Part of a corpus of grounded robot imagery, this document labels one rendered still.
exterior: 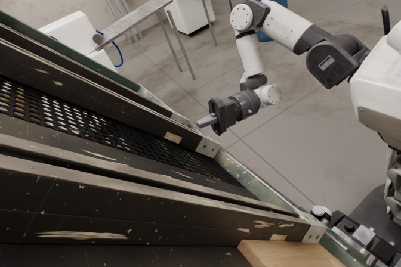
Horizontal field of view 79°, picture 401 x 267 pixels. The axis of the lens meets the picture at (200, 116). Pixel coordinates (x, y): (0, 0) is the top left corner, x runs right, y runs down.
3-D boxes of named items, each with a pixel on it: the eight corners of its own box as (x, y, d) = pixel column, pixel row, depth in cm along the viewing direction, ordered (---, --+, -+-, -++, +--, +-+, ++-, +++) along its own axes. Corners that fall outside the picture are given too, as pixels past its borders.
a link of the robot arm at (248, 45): (237, 72, 81) (222, 14, 79) (253, 68, 88) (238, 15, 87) (266, 62, 74) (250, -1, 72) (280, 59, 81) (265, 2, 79)
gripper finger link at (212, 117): (194, 123, 73) (212, 115, 76) (200, 127, 71) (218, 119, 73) (194, 118, 72) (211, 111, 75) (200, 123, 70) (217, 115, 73)
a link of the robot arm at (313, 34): (322, 21, 71) (366, 45, 66) (305, 47, 77) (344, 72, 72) (305, 26, 64) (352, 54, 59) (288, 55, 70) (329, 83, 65)
